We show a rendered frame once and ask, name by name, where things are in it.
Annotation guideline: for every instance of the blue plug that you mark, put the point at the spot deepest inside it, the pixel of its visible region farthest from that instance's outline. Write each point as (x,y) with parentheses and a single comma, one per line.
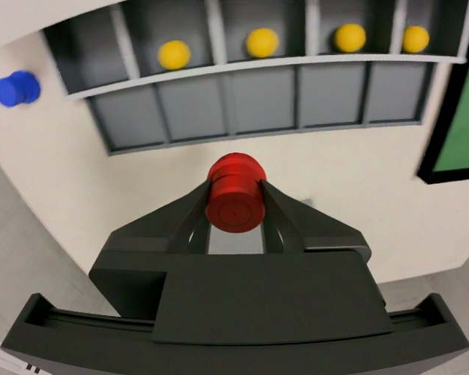
(18,89)

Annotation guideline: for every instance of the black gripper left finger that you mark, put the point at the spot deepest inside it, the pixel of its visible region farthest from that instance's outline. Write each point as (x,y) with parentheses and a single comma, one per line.
(169,227)

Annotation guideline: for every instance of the red plug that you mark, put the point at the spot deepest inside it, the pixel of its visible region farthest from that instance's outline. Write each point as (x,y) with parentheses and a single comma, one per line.
(235,200)

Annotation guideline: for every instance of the green tray with black rim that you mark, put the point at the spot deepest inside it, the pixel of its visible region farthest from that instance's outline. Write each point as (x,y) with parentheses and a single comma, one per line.
(445,156)

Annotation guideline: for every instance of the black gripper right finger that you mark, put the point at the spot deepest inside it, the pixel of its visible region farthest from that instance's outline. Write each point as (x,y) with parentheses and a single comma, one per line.
(304,229)

